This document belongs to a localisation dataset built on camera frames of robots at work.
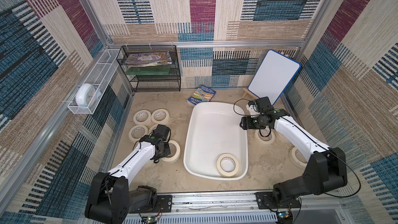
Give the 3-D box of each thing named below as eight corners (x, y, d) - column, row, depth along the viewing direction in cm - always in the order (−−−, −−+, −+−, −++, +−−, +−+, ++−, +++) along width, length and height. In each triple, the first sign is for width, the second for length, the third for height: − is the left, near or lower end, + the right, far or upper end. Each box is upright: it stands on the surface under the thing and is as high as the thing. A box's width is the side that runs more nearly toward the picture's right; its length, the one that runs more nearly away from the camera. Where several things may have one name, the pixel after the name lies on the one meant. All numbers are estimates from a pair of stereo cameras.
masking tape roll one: (151, 124, 105) (149, 121, 102) (154, 112, 111) (152, 108, 108) (168, 124, 105) (167, 120, 102) (170, 111, 111) (169, 108, 108)
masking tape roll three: (132, 127, 103) (130, 124, 100) (137, 112, 111) (135, 109, 108) (150, 127, 103) (148, 124, 100) (153, 112, 110) (152, 109, 108)
